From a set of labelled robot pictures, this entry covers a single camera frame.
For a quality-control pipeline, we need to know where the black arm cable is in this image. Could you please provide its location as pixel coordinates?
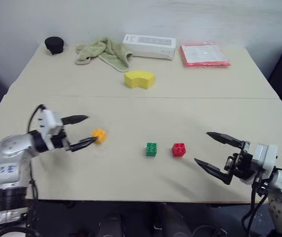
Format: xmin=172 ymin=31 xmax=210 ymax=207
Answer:
xmin=24 ymin=104 xmax=47 ymax=237
xmin=241 ymin=176 xmax=271 ymax=237

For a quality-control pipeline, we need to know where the green cloth towel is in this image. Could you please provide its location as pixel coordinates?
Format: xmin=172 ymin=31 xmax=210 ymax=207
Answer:
xmin=75 ymin=37 xmax=134 ymax=73

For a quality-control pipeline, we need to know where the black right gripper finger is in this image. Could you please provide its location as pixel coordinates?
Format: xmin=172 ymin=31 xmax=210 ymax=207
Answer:
xmin=194 ymin=158 xmax=233 ymax=186
xmin=206 ymin=131 xmax=245 ymax=150

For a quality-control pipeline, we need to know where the yellow curved foam block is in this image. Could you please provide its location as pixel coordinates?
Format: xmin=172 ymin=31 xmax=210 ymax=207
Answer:
xmin=124 ymin=70 xmax=157 ymax=90

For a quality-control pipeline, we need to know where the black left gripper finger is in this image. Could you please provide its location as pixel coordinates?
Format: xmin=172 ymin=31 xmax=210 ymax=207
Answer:
xmin=69 ymin=136 xmax=99 ymax=152
xmin=61 ymin=115 xmax=90 ymax=126

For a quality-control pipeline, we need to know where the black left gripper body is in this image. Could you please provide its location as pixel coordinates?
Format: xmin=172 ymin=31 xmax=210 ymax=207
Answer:
xmin=49 ymin=126 xmax=73 ymax=152

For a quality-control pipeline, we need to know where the green toy brick cube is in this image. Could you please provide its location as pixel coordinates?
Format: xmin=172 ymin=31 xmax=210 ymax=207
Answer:
xmin=145 ymin=142 xmax=159 ymax=157

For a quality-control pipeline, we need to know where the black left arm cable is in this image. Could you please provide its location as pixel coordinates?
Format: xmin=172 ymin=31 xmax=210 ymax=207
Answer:
xmin=24 ymin=104 xmax=47 ymax=237

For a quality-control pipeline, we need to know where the orange toy brick cube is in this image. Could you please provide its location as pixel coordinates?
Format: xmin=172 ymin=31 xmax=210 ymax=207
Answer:
xmin=91 ymin=127 xmax=108 ymax=145

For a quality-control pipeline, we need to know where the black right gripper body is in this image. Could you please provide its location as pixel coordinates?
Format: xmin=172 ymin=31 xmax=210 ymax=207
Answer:
xmin=223 ymin=140 xmax=258 ymax=185

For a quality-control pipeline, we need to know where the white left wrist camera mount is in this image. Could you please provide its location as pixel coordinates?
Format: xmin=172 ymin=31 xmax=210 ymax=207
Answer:
xmin=37 ymin=109 xmax=66 ymax=150

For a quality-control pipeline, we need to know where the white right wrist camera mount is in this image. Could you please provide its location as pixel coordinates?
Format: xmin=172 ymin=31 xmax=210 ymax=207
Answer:
xmin=250 ymin=143 xmax=279 ymax=179

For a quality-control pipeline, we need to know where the white cardboard box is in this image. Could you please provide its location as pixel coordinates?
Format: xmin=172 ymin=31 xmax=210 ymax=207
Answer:
xmin=122 ymin=33 xmax=177 ymax=61

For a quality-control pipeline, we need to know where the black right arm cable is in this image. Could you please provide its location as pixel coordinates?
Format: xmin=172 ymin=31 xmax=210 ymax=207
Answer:
xmin=241 ymin=176 xmax=271 ymax=237

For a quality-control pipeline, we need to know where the red plastic document pouch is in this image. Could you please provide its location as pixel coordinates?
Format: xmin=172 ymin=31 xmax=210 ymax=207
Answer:
xmin=179 ymin=41 xmax=231 ymax=68

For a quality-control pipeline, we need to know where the black round cap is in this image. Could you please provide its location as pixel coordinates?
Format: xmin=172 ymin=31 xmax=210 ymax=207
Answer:
xmin=44 ymin=36 xmax=66 ymax=56

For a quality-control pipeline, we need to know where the red toy brick cube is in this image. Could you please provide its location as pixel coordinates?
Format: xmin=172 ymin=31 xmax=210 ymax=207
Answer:
xmin=171 ymin=142 xmax=188 ymax=158

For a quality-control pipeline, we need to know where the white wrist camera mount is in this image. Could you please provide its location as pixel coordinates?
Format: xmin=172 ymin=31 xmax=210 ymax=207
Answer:
xmin=250 ymin=143 xmax=279 ymax=179
xmin=37 ymin=109 xmax=66 ymax=150

